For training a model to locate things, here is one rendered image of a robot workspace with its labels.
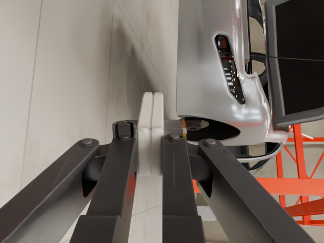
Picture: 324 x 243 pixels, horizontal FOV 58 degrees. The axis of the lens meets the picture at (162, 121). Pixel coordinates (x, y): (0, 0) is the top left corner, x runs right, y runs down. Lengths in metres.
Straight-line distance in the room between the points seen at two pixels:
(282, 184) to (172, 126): 3.18
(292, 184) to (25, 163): 2.55
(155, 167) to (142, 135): 0.02
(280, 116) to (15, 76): 2.48
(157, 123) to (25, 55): 1.79
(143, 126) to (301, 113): 3.07
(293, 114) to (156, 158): 3.08
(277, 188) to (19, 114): 2.55
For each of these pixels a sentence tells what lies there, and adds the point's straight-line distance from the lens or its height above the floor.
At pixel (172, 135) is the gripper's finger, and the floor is 1.09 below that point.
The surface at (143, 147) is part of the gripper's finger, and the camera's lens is 0.16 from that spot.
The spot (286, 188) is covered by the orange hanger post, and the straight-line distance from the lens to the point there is 3.35.
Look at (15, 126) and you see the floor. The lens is 1.81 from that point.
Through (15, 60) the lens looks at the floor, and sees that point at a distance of 1.86.
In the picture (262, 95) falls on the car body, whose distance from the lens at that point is 2.54.
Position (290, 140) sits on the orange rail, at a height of 3.80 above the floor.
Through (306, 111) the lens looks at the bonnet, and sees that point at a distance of 3.21.
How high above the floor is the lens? 1.11
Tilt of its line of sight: 11 degrees down
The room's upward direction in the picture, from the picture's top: 89 degrees clockwise
